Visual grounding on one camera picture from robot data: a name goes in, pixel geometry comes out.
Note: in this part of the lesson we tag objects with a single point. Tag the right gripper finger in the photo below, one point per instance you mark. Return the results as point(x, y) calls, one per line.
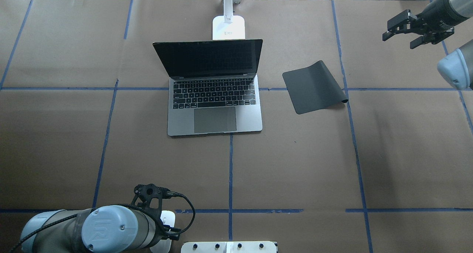
point(431, 37)
point(403, 23)

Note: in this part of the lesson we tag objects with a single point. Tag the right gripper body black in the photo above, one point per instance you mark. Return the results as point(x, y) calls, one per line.
point(431, 15)

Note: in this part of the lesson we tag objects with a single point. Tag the black mouse pad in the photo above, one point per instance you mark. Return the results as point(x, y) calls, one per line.
point(313, 88)

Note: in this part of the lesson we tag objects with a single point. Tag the grey laptop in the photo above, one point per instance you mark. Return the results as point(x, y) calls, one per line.
point(213, 86)

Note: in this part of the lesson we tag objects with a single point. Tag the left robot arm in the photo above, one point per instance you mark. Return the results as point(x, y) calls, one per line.
point(107, 229)

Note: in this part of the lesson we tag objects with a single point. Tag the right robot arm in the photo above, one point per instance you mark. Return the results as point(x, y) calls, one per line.
point(456, 66)

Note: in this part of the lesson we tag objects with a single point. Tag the white desk lamp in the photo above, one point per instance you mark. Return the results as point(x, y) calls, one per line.
point(228, 26)

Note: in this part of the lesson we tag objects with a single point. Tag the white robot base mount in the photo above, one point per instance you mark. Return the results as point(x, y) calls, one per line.
point(230, 247)

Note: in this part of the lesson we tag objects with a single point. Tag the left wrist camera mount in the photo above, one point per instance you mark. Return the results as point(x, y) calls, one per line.
point(145, 194)

